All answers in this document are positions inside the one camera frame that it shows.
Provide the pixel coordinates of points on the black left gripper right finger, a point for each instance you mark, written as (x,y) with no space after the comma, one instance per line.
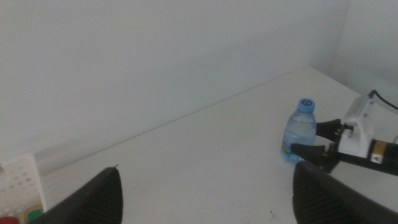
(323,199)

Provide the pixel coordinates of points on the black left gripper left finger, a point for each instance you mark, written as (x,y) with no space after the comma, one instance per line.
(99,202)

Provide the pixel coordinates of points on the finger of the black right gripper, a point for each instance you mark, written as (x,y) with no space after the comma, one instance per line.
(311,152)
(328,129)

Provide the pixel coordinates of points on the clear water bottle blue cap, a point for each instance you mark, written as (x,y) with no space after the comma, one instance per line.
(300,130)

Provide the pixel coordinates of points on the yellow jasmine tea bottle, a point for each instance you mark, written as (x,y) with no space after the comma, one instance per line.
(34,214)

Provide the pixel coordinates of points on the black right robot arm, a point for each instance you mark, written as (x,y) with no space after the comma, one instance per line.
(390,155)

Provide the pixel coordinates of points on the white perforated plastic basket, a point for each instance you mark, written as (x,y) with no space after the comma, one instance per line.
(21,177)

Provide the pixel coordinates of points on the red labelled drink bottle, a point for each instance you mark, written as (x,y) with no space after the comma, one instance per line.
(9,221)

